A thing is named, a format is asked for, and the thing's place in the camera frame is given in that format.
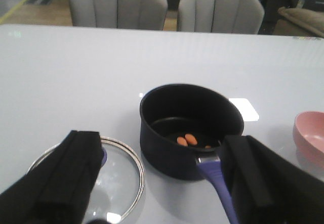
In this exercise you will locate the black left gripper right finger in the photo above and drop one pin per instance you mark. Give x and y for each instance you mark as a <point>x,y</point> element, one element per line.
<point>265,188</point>

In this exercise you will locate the glass pot lid blue knob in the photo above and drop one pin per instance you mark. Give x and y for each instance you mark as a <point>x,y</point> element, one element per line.
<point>119,185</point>

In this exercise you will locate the left grey upholstered chair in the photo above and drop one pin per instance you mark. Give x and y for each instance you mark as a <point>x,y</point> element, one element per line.
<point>120,14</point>

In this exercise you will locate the pink plastic bowl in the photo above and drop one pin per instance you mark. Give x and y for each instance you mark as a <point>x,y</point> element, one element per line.
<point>308,136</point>

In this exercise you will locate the right grey upholstered chair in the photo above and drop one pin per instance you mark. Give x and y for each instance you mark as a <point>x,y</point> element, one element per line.
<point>220,16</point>

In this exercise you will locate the dark blue saucepan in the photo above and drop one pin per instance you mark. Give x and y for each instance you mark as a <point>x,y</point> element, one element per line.
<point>173,110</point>

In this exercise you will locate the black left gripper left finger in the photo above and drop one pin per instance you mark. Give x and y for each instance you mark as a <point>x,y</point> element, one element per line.
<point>59,188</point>

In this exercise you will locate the grey upholstered chair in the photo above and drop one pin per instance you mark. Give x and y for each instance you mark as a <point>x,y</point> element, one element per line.
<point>220,16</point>
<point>120,14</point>

